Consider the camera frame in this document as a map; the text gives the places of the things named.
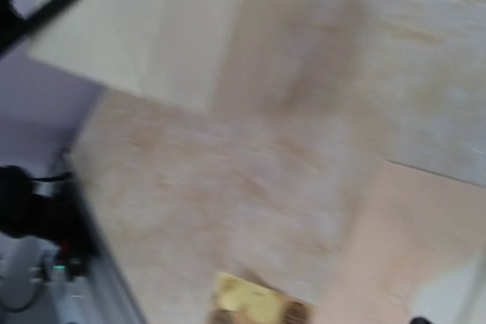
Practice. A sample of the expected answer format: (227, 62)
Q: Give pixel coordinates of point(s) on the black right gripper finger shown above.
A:
(419, 320)

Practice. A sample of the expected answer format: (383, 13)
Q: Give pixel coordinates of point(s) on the brown seal sticker sheet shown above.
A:
(236, 300)

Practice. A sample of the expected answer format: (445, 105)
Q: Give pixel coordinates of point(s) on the pink envelope with cream flap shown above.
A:
(416, 250)

